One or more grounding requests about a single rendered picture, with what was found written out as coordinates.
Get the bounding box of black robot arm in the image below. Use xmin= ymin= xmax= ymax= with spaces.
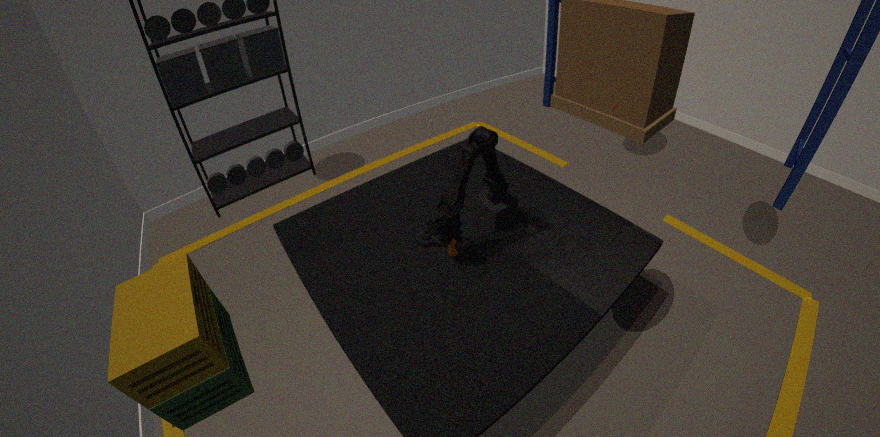
xmin=427 ymin=126 xmax=509 ymax=247

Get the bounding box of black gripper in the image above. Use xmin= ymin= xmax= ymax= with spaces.
xmin=445 ymin=221 xmax=474 ymax=257

